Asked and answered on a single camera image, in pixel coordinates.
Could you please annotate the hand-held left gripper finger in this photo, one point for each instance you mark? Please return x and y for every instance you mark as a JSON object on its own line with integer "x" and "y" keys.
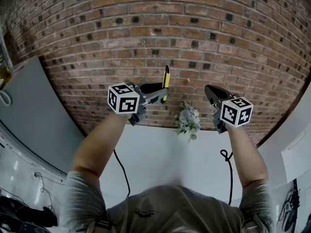
{"x": 163, "y": 94}
{"x": 150, "y": 88}

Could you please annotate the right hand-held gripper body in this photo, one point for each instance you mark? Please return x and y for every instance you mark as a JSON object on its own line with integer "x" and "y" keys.
{"x": 236, "y": 111}

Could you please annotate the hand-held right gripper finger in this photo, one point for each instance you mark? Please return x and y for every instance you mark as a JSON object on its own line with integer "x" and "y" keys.
{"x": 213, "y": 93}

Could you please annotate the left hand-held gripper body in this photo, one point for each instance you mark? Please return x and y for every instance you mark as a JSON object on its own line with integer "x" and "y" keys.
{"x": 124, "y": 98}

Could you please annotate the yellow utility knife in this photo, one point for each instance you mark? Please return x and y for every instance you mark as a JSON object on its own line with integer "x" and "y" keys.
{"x": 166, "y": 80}

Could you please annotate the person's right forearm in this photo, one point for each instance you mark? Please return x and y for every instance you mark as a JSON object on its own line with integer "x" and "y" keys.
{"x": 245, "y": 154}

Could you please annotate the person's left forearm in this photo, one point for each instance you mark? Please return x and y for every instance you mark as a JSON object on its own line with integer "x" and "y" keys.
{"x": 102, "y": 142}

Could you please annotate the pale flower bouquet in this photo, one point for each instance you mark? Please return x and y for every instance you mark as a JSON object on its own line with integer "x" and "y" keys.
{"x": 188, "y": 120}

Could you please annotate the white paper sheet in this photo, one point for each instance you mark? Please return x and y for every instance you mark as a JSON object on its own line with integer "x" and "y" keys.
{"x": 297, "y": 154}

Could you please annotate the grey flat panel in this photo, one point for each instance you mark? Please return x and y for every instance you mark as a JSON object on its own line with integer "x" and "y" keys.
{"x": 34, "y": 110}

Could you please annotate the grey t-shirt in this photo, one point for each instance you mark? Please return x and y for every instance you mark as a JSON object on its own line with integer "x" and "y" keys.
{"x": 170, "y": 210}

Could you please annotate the yellow object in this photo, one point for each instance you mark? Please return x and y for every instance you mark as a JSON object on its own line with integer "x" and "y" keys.
{"x": 5, "y": 71}

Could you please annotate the black equipment pile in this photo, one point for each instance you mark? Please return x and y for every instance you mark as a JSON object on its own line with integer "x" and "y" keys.
{"x": 22, "y": 217}

